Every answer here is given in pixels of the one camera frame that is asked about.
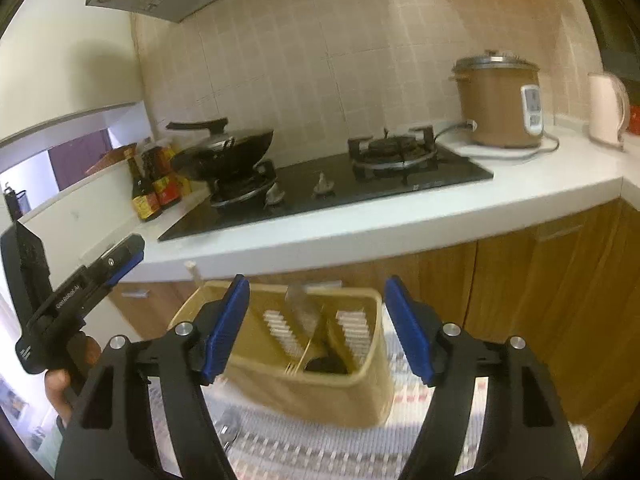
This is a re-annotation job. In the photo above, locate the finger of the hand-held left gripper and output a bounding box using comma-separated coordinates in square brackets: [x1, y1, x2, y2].
[80, 233, 146, 306]

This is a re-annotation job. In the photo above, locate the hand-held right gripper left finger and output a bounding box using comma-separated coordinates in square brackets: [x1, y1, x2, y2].
[54, 274, 251, 480]

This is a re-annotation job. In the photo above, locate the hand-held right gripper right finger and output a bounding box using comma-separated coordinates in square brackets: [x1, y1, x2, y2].
[384, 275, 584, 480]

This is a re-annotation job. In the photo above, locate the beige utensil holder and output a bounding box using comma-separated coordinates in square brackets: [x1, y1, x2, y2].
[167, 280, 397, 429]

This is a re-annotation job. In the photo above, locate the person's left hand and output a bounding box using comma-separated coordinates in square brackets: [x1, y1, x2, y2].
[43, 334, 104, 429]

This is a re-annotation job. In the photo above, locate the dark soy sauce bottle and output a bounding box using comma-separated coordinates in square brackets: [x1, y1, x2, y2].
[130, 147, 164, 224]

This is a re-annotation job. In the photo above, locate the wooden cabinet door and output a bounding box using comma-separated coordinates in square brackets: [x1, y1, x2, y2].
[249, 239, 482, 332]
[462, 199, 640, 463]
[107, 280, 202, 342]

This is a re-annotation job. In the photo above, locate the clear plastic spoon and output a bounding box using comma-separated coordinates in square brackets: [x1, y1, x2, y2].
[284, 282, 327, 352]

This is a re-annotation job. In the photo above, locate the red label sauce bottle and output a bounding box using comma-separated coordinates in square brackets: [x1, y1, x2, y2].
[145, 146, 182, 208]

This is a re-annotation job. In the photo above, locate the metal spoon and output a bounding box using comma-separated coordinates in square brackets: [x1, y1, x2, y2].
[212, 406, 242, 462]

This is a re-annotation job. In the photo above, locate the wooden cutting board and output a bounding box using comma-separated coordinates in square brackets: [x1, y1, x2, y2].
[84, 143, 139, 177]

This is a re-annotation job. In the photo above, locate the yellow label sauce bottle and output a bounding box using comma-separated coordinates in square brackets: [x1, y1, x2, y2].
[165, 146, 194, 197]

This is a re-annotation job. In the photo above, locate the dark red door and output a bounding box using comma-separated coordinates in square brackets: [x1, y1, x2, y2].
[48, 129, 117, 192]

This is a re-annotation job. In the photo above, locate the black burner grate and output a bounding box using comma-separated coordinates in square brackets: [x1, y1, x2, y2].
[347, 124, 442, 175]
[206, 159, 279, 209]

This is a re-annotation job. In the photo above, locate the striped table mat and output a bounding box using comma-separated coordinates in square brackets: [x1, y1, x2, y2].
[200, 340, 592, 480]

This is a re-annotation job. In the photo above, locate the black glass gas cooktop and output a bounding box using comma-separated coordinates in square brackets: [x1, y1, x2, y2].
[157, 136, 496, 244]

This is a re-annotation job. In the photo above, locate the metal wok lid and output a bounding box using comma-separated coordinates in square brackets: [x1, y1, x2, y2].
[165, 117, 237, 155]

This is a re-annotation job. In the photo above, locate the black wok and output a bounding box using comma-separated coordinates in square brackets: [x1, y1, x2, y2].
[170, 127, 276, 182]

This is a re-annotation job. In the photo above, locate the brown rice cooker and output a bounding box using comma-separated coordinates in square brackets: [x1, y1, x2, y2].
[448, 49, 546, 150]

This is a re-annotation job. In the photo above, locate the white electric kettle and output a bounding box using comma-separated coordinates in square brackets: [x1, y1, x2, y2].
[587, 71, 632, 149]

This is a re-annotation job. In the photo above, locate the dark window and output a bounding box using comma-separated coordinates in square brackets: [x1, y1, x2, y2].
[564, 0, 640, 107]

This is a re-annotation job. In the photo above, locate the gold handle utensil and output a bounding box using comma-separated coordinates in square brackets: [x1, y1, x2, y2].
[284, 305, 332, 377]

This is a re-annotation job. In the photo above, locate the black wire rack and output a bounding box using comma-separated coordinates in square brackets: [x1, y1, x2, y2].
[2, 184, 32, 222]

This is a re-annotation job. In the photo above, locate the grey power cable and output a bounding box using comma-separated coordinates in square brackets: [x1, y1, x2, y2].
[432, 119, 561, 163]

